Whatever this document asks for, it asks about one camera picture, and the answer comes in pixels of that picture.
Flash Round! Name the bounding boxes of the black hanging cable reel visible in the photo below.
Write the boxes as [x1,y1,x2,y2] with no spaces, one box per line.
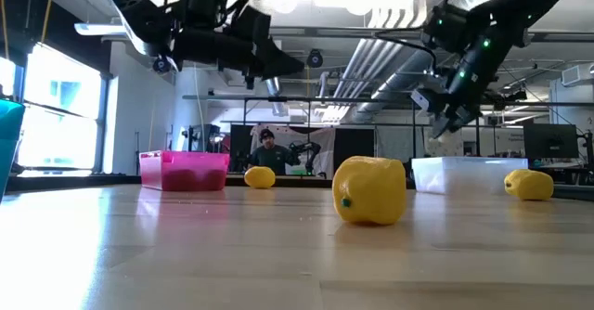
[305,48,325,69]
[152,55,172,74]

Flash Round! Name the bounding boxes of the clear plastic basket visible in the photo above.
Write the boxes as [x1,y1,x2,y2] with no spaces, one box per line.
[410,156,529,196]

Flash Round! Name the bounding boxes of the white wall vent unit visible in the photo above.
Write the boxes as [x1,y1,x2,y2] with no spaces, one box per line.
[560,62,594,88]

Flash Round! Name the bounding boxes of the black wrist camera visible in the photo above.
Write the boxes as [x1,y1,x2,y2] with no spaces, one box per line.
[420,2,471,55]
[164,0,233,28]

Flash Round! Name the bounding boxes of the black background rack frame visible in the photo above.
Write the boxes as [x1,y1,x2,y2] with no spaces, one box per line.
[182,94,594,181]

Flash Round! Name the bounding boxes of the yellow lemon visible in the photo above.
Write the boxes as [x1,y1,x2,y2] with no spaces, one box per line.
[243,165,277,190]
[331,155,408,226]
[503,168,555,202]

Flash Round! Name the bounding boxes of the white ceiling light strip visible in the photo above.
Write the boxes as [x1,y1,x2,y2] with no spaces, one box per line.
[73,21,127,37]

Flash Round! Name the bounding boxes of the black background monitor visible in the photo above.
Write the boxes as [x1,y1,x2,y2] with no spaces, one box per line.
[523,123,580,161]

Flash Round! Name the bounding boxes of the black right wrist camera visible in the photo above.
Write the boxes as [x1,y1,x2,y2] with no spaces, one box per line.
[420,2,471,55]

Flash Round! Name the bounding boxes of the dark background equipment rack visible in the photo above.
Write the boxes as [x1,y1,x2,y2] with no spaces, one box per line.
[182,123,232,154]

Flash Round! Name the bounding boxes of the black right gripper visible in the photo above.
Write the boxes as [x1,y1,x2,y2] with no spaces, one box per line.
[410,21,516,139]

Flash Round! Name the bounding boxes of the bright window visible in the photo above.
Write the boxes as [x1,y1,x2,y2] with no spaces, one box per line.
[0,43,110,172]

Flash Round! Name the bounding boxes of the black ceiling spotlight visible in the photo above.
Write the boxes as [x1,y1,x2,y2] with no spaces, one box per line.
[498,89,529,103]

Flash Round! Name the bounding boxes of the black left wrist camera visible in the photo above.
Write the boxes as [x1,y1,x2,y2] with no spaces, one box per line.
[164,0,233,28]

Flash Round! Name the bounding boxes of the yellow hanging cord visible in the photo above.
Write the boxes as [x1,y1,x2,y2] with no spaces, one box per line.
[39,0,56,45]

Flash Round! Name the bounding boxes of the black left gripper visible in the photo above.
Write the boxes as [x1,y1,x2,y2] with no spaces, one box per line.
[174,7,306,91]

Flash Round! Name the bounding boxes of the white ceiling pipes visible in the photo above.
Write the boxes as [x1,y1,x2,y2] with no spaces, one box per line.
[331,7,428,102]

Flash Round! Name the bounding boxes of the silver ventilation duct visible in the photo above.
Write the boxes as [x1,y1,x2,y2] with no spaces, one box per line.
[350,49,437,123]

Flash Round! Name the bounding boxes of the black backdrop panel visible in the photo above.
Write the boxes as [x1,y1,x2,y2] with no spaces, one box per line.
[333,127,376,181]

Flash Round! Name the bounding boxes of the person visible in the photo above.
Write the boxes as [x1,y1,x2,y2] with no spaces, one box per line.
[247,128,301,176]

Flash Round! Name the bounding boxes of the white backdrop cloth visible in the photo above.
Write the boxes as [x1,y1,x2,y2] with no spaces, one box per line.
[250,124,336,177]

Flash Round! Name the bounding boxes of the black aluminium table frame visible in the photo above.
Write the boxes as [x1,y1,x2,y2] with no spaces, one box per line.
[6,173,594,202]

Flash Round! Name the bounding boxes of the green lime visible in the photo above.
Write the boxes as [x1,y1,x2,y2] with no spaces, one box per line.
[161,168,201,191]
[202,169,228,191]

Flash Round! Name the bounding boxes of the white patterned curtain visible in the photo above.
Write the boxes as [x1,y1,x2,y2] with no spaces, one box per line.
[375,126,525,159]

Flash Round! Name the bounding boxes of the teal plastic basket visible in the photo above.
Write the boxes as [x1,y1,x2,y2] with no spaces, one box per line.
[0,98,26,202]

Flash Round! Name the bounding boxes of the pink plastic basket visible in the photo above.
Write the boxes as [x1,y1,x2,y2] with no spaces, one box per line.
[138,149,231,192]

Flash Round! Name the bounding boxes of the grey overhead crossbar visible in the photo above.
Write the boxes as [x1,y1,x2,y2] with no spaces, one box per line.
[268,25,594,43]

